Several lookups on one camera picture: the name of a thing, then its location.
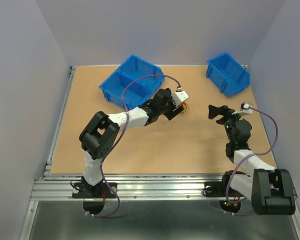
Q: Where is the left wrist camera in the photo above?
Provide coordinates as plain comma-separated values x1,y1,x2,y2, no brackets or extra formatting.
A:
171,86,189,106

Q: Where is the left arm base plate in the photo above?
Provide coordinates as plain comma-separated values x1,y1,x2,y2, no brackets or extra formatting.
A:
70,181,116,199

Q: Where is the wire bundle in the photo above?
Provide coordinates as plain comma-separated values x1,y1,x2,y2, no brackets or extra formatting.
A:
178,102,192,113

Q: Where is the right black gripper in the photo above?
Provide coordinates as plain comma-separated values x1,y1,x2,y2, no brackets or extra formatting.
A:
208,103,246,143

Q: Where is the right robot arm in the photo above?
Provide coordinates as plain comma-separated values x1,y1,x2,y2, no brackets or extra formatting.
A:
202,102,296,216

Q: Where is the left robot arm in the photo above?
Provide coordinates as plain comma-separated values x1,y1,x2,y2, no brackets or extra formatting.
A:
78,87,189,197

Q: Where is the small blue bin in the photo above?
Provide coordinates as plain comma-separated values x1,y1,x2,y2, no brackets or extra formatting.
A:
206,52,251,98

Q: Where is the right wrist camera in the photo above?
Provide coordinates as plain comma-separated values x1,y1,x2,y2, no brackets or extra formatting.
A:
232,102,253,117

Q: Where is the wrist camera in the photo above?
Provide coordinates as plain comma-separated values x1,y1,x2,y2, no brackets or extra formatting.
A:
171,86,189,106
232,102,253,117

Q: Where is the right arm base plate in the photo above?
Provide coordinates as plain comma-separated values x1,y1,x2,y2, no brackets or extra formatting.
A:
202,181,245,198

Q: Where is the aluminium frame rail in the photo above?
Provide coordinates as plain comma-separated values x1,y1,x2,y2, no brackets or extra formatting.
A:
31,65,298,201

